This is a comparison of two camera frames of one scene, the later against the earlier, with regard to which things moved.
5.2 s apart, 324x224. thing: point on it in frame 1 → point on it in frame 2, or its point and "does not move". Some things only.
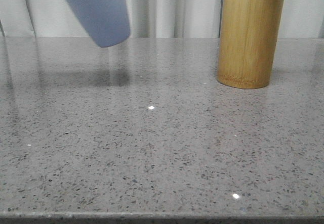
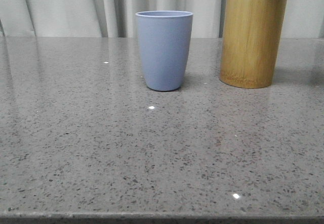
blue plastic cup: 102,7 → 165,38
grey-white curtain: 156,9 does not move
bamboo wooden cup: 250,30 does not move
